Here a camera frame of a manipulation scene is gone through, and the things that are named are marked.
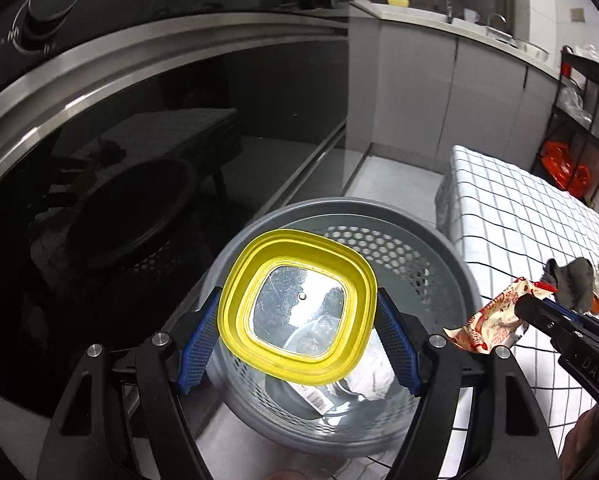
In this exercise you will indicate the black metal rack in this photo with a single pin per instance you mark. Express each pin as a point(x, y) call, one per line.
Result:
point(597, 110)

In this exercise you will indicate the tall chrome faucet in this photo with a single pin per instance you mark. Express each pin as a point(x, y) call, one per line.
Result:
point(448, 2)

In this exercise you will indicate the small black stove knobs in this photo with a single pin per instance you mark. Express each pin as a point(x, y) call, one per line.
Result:
point(319, 0)

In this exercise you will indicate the white plastic bag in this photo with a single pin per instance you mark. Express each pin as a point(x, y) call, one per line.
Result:
point(587, 52)

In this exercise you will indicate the curved chrome faucet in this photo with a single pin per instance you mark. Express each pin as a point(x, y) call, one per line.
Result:
point(497, 19)

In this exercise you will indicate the yellow square lid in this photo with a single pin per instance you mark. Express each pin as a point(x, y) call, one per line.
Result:
point(239, 280)

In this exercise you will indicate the dark grey cloth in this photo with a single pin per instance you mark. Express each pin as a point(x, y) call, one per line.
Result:
point(577, 280)

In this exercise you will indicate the large black stove knob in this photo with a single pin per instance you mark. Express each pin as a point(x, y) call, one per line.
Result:
point(49, 10)

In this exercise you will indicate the clear plastic bag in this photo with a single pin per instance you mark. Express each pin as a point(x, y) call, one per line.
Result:
point(369, 375)
point(574, 105)

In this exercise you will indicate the grey kitchen cabinet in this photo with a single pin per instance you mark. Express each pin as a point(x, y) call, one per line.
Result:
point(419, 85)

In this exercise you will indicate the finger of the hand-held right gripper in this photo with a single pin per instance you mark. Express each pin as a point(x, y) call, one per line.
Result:
point(537, 315)
point(567, 310)

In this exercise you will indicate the person's right hand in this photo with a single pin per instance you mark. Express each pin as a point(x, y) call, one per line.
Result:
point(589, 445)

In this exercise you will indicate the black glass stove unit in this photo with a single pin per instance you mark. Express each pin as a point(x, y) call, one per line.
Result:
point(129, 160)

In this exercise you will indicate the checked white tablecloth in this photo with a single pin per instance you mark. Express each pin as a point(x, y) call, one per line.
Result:
point(504, 210)

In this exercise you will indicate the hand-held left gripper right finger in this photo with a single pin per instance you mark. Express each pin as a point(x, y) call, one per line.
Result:
point(397, 340)

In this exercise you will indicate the clear plastic bag on rack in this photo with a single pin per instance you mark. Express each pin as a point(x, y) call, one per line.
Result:
point(574, 105)

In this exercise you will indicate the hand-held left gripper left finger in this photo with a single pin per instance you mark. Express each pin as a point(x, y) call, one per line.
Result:
point(199, 345)

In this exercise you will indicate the red white snack wrapper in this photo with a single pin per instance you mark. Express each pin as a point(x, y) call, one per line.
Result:
point(489, 320)

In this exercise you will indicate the red plastic bag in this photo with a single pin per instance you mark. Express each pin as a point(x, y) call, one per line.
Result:
point(559, 165)

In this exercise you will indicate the grey perforated plastic basket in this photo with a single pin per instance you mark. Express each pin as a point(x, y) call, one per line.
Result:
point(429, 240)

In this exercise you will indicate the wall outlet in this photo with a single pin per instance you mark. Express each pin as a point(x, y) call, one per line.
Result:
point(576, 15)

